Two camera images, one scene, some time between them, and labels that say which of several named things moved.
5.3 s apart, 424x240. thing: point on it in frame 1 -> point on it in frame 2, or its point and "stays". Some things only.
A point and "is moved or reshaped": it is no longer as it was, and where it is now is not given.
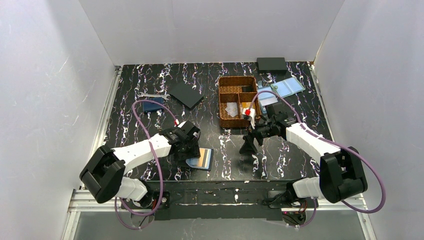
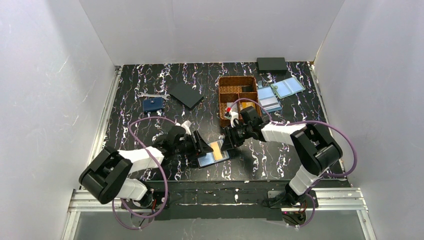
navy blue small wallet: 149,106 stays
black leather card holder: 204,162 is moved or reshaped
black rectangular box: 271,65 stays
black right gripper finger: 249,146 -> 229,142
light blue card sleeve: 266,98 stays
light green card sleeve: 288,87 stays
